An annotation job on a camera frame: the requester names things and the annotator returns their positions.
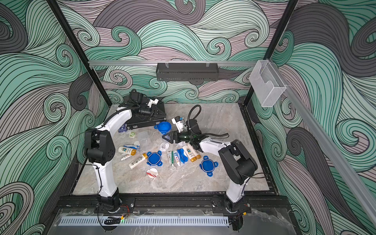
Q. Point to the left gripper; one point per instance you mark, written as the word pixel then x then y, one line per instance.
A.
pixel 151 108

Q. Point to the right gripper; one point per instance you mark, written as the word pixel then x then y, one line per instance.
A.
pixel 172 134

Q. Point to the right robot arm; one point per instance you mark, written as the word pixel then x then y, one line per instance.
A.
pixel 236 159

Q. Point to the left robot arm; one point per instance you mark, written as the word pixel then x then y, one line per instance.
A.
pixel 99 147

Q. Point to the black ribbed case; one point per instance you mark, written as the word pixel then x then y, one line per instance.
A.
pixel 139 121

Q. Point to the clear round plastic cap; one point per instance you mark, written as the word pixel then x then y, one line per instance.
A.
pixel 164 147

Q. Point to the green toothpaste packet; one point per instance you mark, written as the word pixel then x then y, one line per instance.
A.
pixel 173 160

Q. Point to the blue toothbrush packet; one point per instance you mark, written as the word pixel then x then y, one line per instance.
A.
pixel 182 156

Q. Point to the blue playing card box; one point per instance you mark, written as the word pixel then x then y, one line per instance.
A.
pixel 122 129

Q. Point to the white tube orange cap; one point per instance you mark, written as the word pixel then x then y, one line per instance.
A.
pixel 190 155
pixel 143 157
pixel 195 152

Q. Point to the white bottle orange cap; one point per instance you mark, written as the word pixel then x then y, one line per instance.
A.
pixel 125 151

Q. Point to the round red white packet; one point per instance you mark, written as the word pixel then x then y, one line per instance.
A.
pixel 152 173

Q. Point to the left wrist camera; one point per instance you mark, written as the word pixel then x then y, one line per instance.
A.
pixel 152 102

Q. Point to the black wall shelf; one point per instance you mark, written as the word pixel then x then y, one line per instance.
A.
pixel 187 72

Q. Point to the aluminium wall rail back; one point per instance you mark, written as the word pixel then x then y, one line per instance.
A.
pixel 94 63

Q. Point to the aluminium wall rail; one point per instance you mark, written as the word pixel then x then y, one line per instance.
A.
pixel 94 63
pixel 348 174

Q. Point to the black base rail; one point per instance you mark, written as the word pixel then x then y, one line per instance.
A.
pixel 215 202

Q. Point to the clear acrylic wall holder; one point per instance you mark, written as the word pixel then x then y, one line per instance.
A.
pixel 266 80

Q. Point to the white perforated cable duct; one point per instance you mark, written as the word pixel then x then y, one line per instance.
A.
pixel 145 221

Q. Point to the aluminium wall rail right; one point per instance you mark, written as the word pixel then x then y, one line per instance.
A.
pixel 348 174

